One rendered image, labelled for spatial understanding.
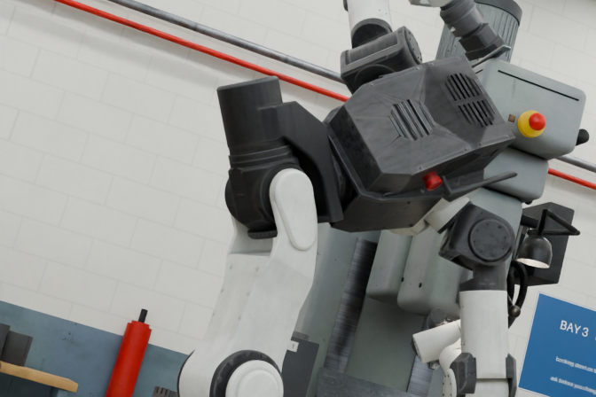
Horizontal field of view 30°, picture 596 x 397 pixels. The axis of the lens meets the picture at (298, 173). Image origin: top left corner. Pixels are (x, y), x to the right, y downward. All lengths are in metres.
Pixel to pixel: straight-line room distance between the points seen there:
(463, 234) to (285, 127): 0.40
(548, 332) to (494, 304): 5.39
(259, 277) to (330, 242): 1.06
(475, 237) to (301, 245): 0.35
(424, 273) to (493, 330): 0.49
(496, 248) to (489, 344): 0.18
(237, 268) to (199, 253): 4.79
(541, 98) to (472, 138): 0.57
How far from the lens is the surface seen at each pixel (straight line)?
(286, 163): 1.96
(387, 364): 3.02
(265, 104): 1.95
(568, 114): 2.62
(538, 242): 2.50
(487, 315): 2.14
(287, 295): 1.97
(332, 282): 2.97
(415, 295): 2.60
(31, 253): 6.69
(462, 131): 2.05
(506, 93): 2.56
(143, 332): 6.57
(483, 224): 2.10
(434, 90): 2.08
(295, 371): 2.52
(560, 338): 7.57
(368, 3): 2.39
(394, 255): 2.76
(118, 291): 6.71
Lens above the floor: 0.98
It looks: 12 degrees up
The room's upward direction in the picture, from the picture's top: 16 degrees clockwise
